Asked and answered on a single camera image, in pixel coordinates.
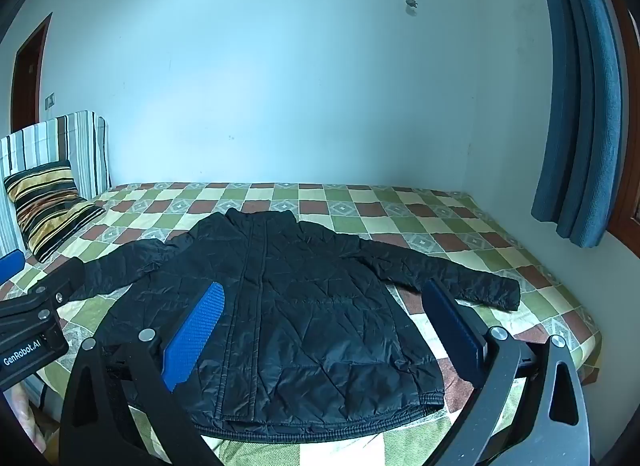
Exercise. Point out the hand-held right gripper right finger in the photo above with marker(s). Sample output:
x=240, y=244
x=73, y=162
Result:
x=452, y=332

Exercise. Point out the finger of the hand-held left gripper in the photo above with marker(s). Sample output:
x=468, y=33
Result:
x=10, y=267
x=60, y=282

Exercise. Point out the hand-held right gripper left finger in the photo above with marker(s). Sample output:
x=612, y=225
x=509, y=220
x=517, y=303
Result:
x=196, y=330

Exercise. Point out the black quilted jacket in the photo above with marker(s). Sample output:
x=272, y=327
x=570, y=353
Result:
x=300, y=306

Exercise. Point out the person's left forearm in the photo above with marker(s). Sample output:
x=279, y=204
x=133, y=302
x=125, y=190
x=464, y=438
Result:
x=22, y=406

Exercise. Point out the striped yellow black pillow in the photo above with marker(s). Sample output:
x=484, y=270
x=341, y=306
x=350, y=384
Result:
x=47, y=206

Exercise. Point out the checkered bedsheet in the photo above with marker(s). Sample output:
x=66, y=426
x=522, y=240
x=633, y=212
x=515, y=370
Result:
x=400, y=216

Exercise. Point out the striped headboard cushion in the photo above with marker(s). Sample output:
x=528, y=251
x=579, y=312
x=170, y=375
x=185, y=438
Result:
x=60, y=140

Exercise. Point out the brown wooden door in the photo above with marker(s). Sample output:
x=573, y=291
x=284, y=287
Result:
x=27, y=80

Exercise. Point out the blue curtain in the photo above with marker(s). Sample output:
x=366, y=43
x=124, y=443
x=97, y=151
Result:
x=580, y=95

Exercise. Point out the wall light switch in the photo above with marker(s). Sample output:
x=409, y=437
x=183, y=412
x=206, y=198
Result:
x=49, y=101

